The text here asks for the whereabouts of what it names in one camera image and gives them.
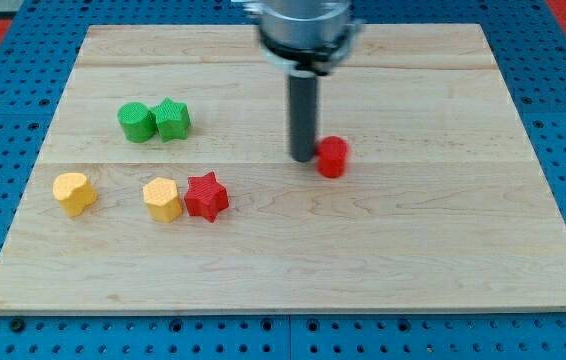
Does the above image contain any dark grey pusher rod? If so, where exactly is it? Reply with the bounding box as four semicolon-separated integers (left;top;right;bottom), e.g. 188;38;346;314
288;76;318;162

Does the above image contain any red cylinder block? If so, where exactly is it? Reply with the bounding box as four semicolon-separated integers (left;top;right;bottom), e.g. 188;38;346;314
316;136;349;178

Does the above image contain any green star block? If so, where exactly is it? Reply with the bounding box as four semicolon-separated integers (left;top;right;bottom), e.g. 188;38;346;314
150;98;191;142

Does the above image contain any red star block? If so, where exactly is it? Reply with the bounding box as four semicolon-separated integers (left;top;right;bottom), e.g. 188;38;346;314
184;171;229;222

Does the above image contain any light wooden board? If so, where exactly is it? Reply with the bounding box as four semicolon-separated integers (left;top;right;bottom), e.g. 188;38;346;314
0;24;566;316

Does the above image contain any green cylinder block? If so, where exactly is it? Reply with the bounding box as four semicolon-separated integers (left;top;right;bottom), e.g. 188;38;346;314
117;102;156;143

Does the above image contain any yellow hexagon block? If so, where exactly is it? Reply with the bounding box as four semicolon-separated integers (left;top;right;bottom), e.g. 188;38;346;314
142;177;183;223

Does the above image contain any yellow heart block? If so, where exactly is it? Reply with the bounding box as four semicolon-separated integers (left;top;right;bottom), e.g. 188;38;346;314
52;172;98;217

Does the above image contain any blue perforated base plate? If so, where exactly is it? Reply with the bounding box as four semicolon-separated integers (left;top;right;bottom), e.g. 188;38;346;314
0;1;566;359

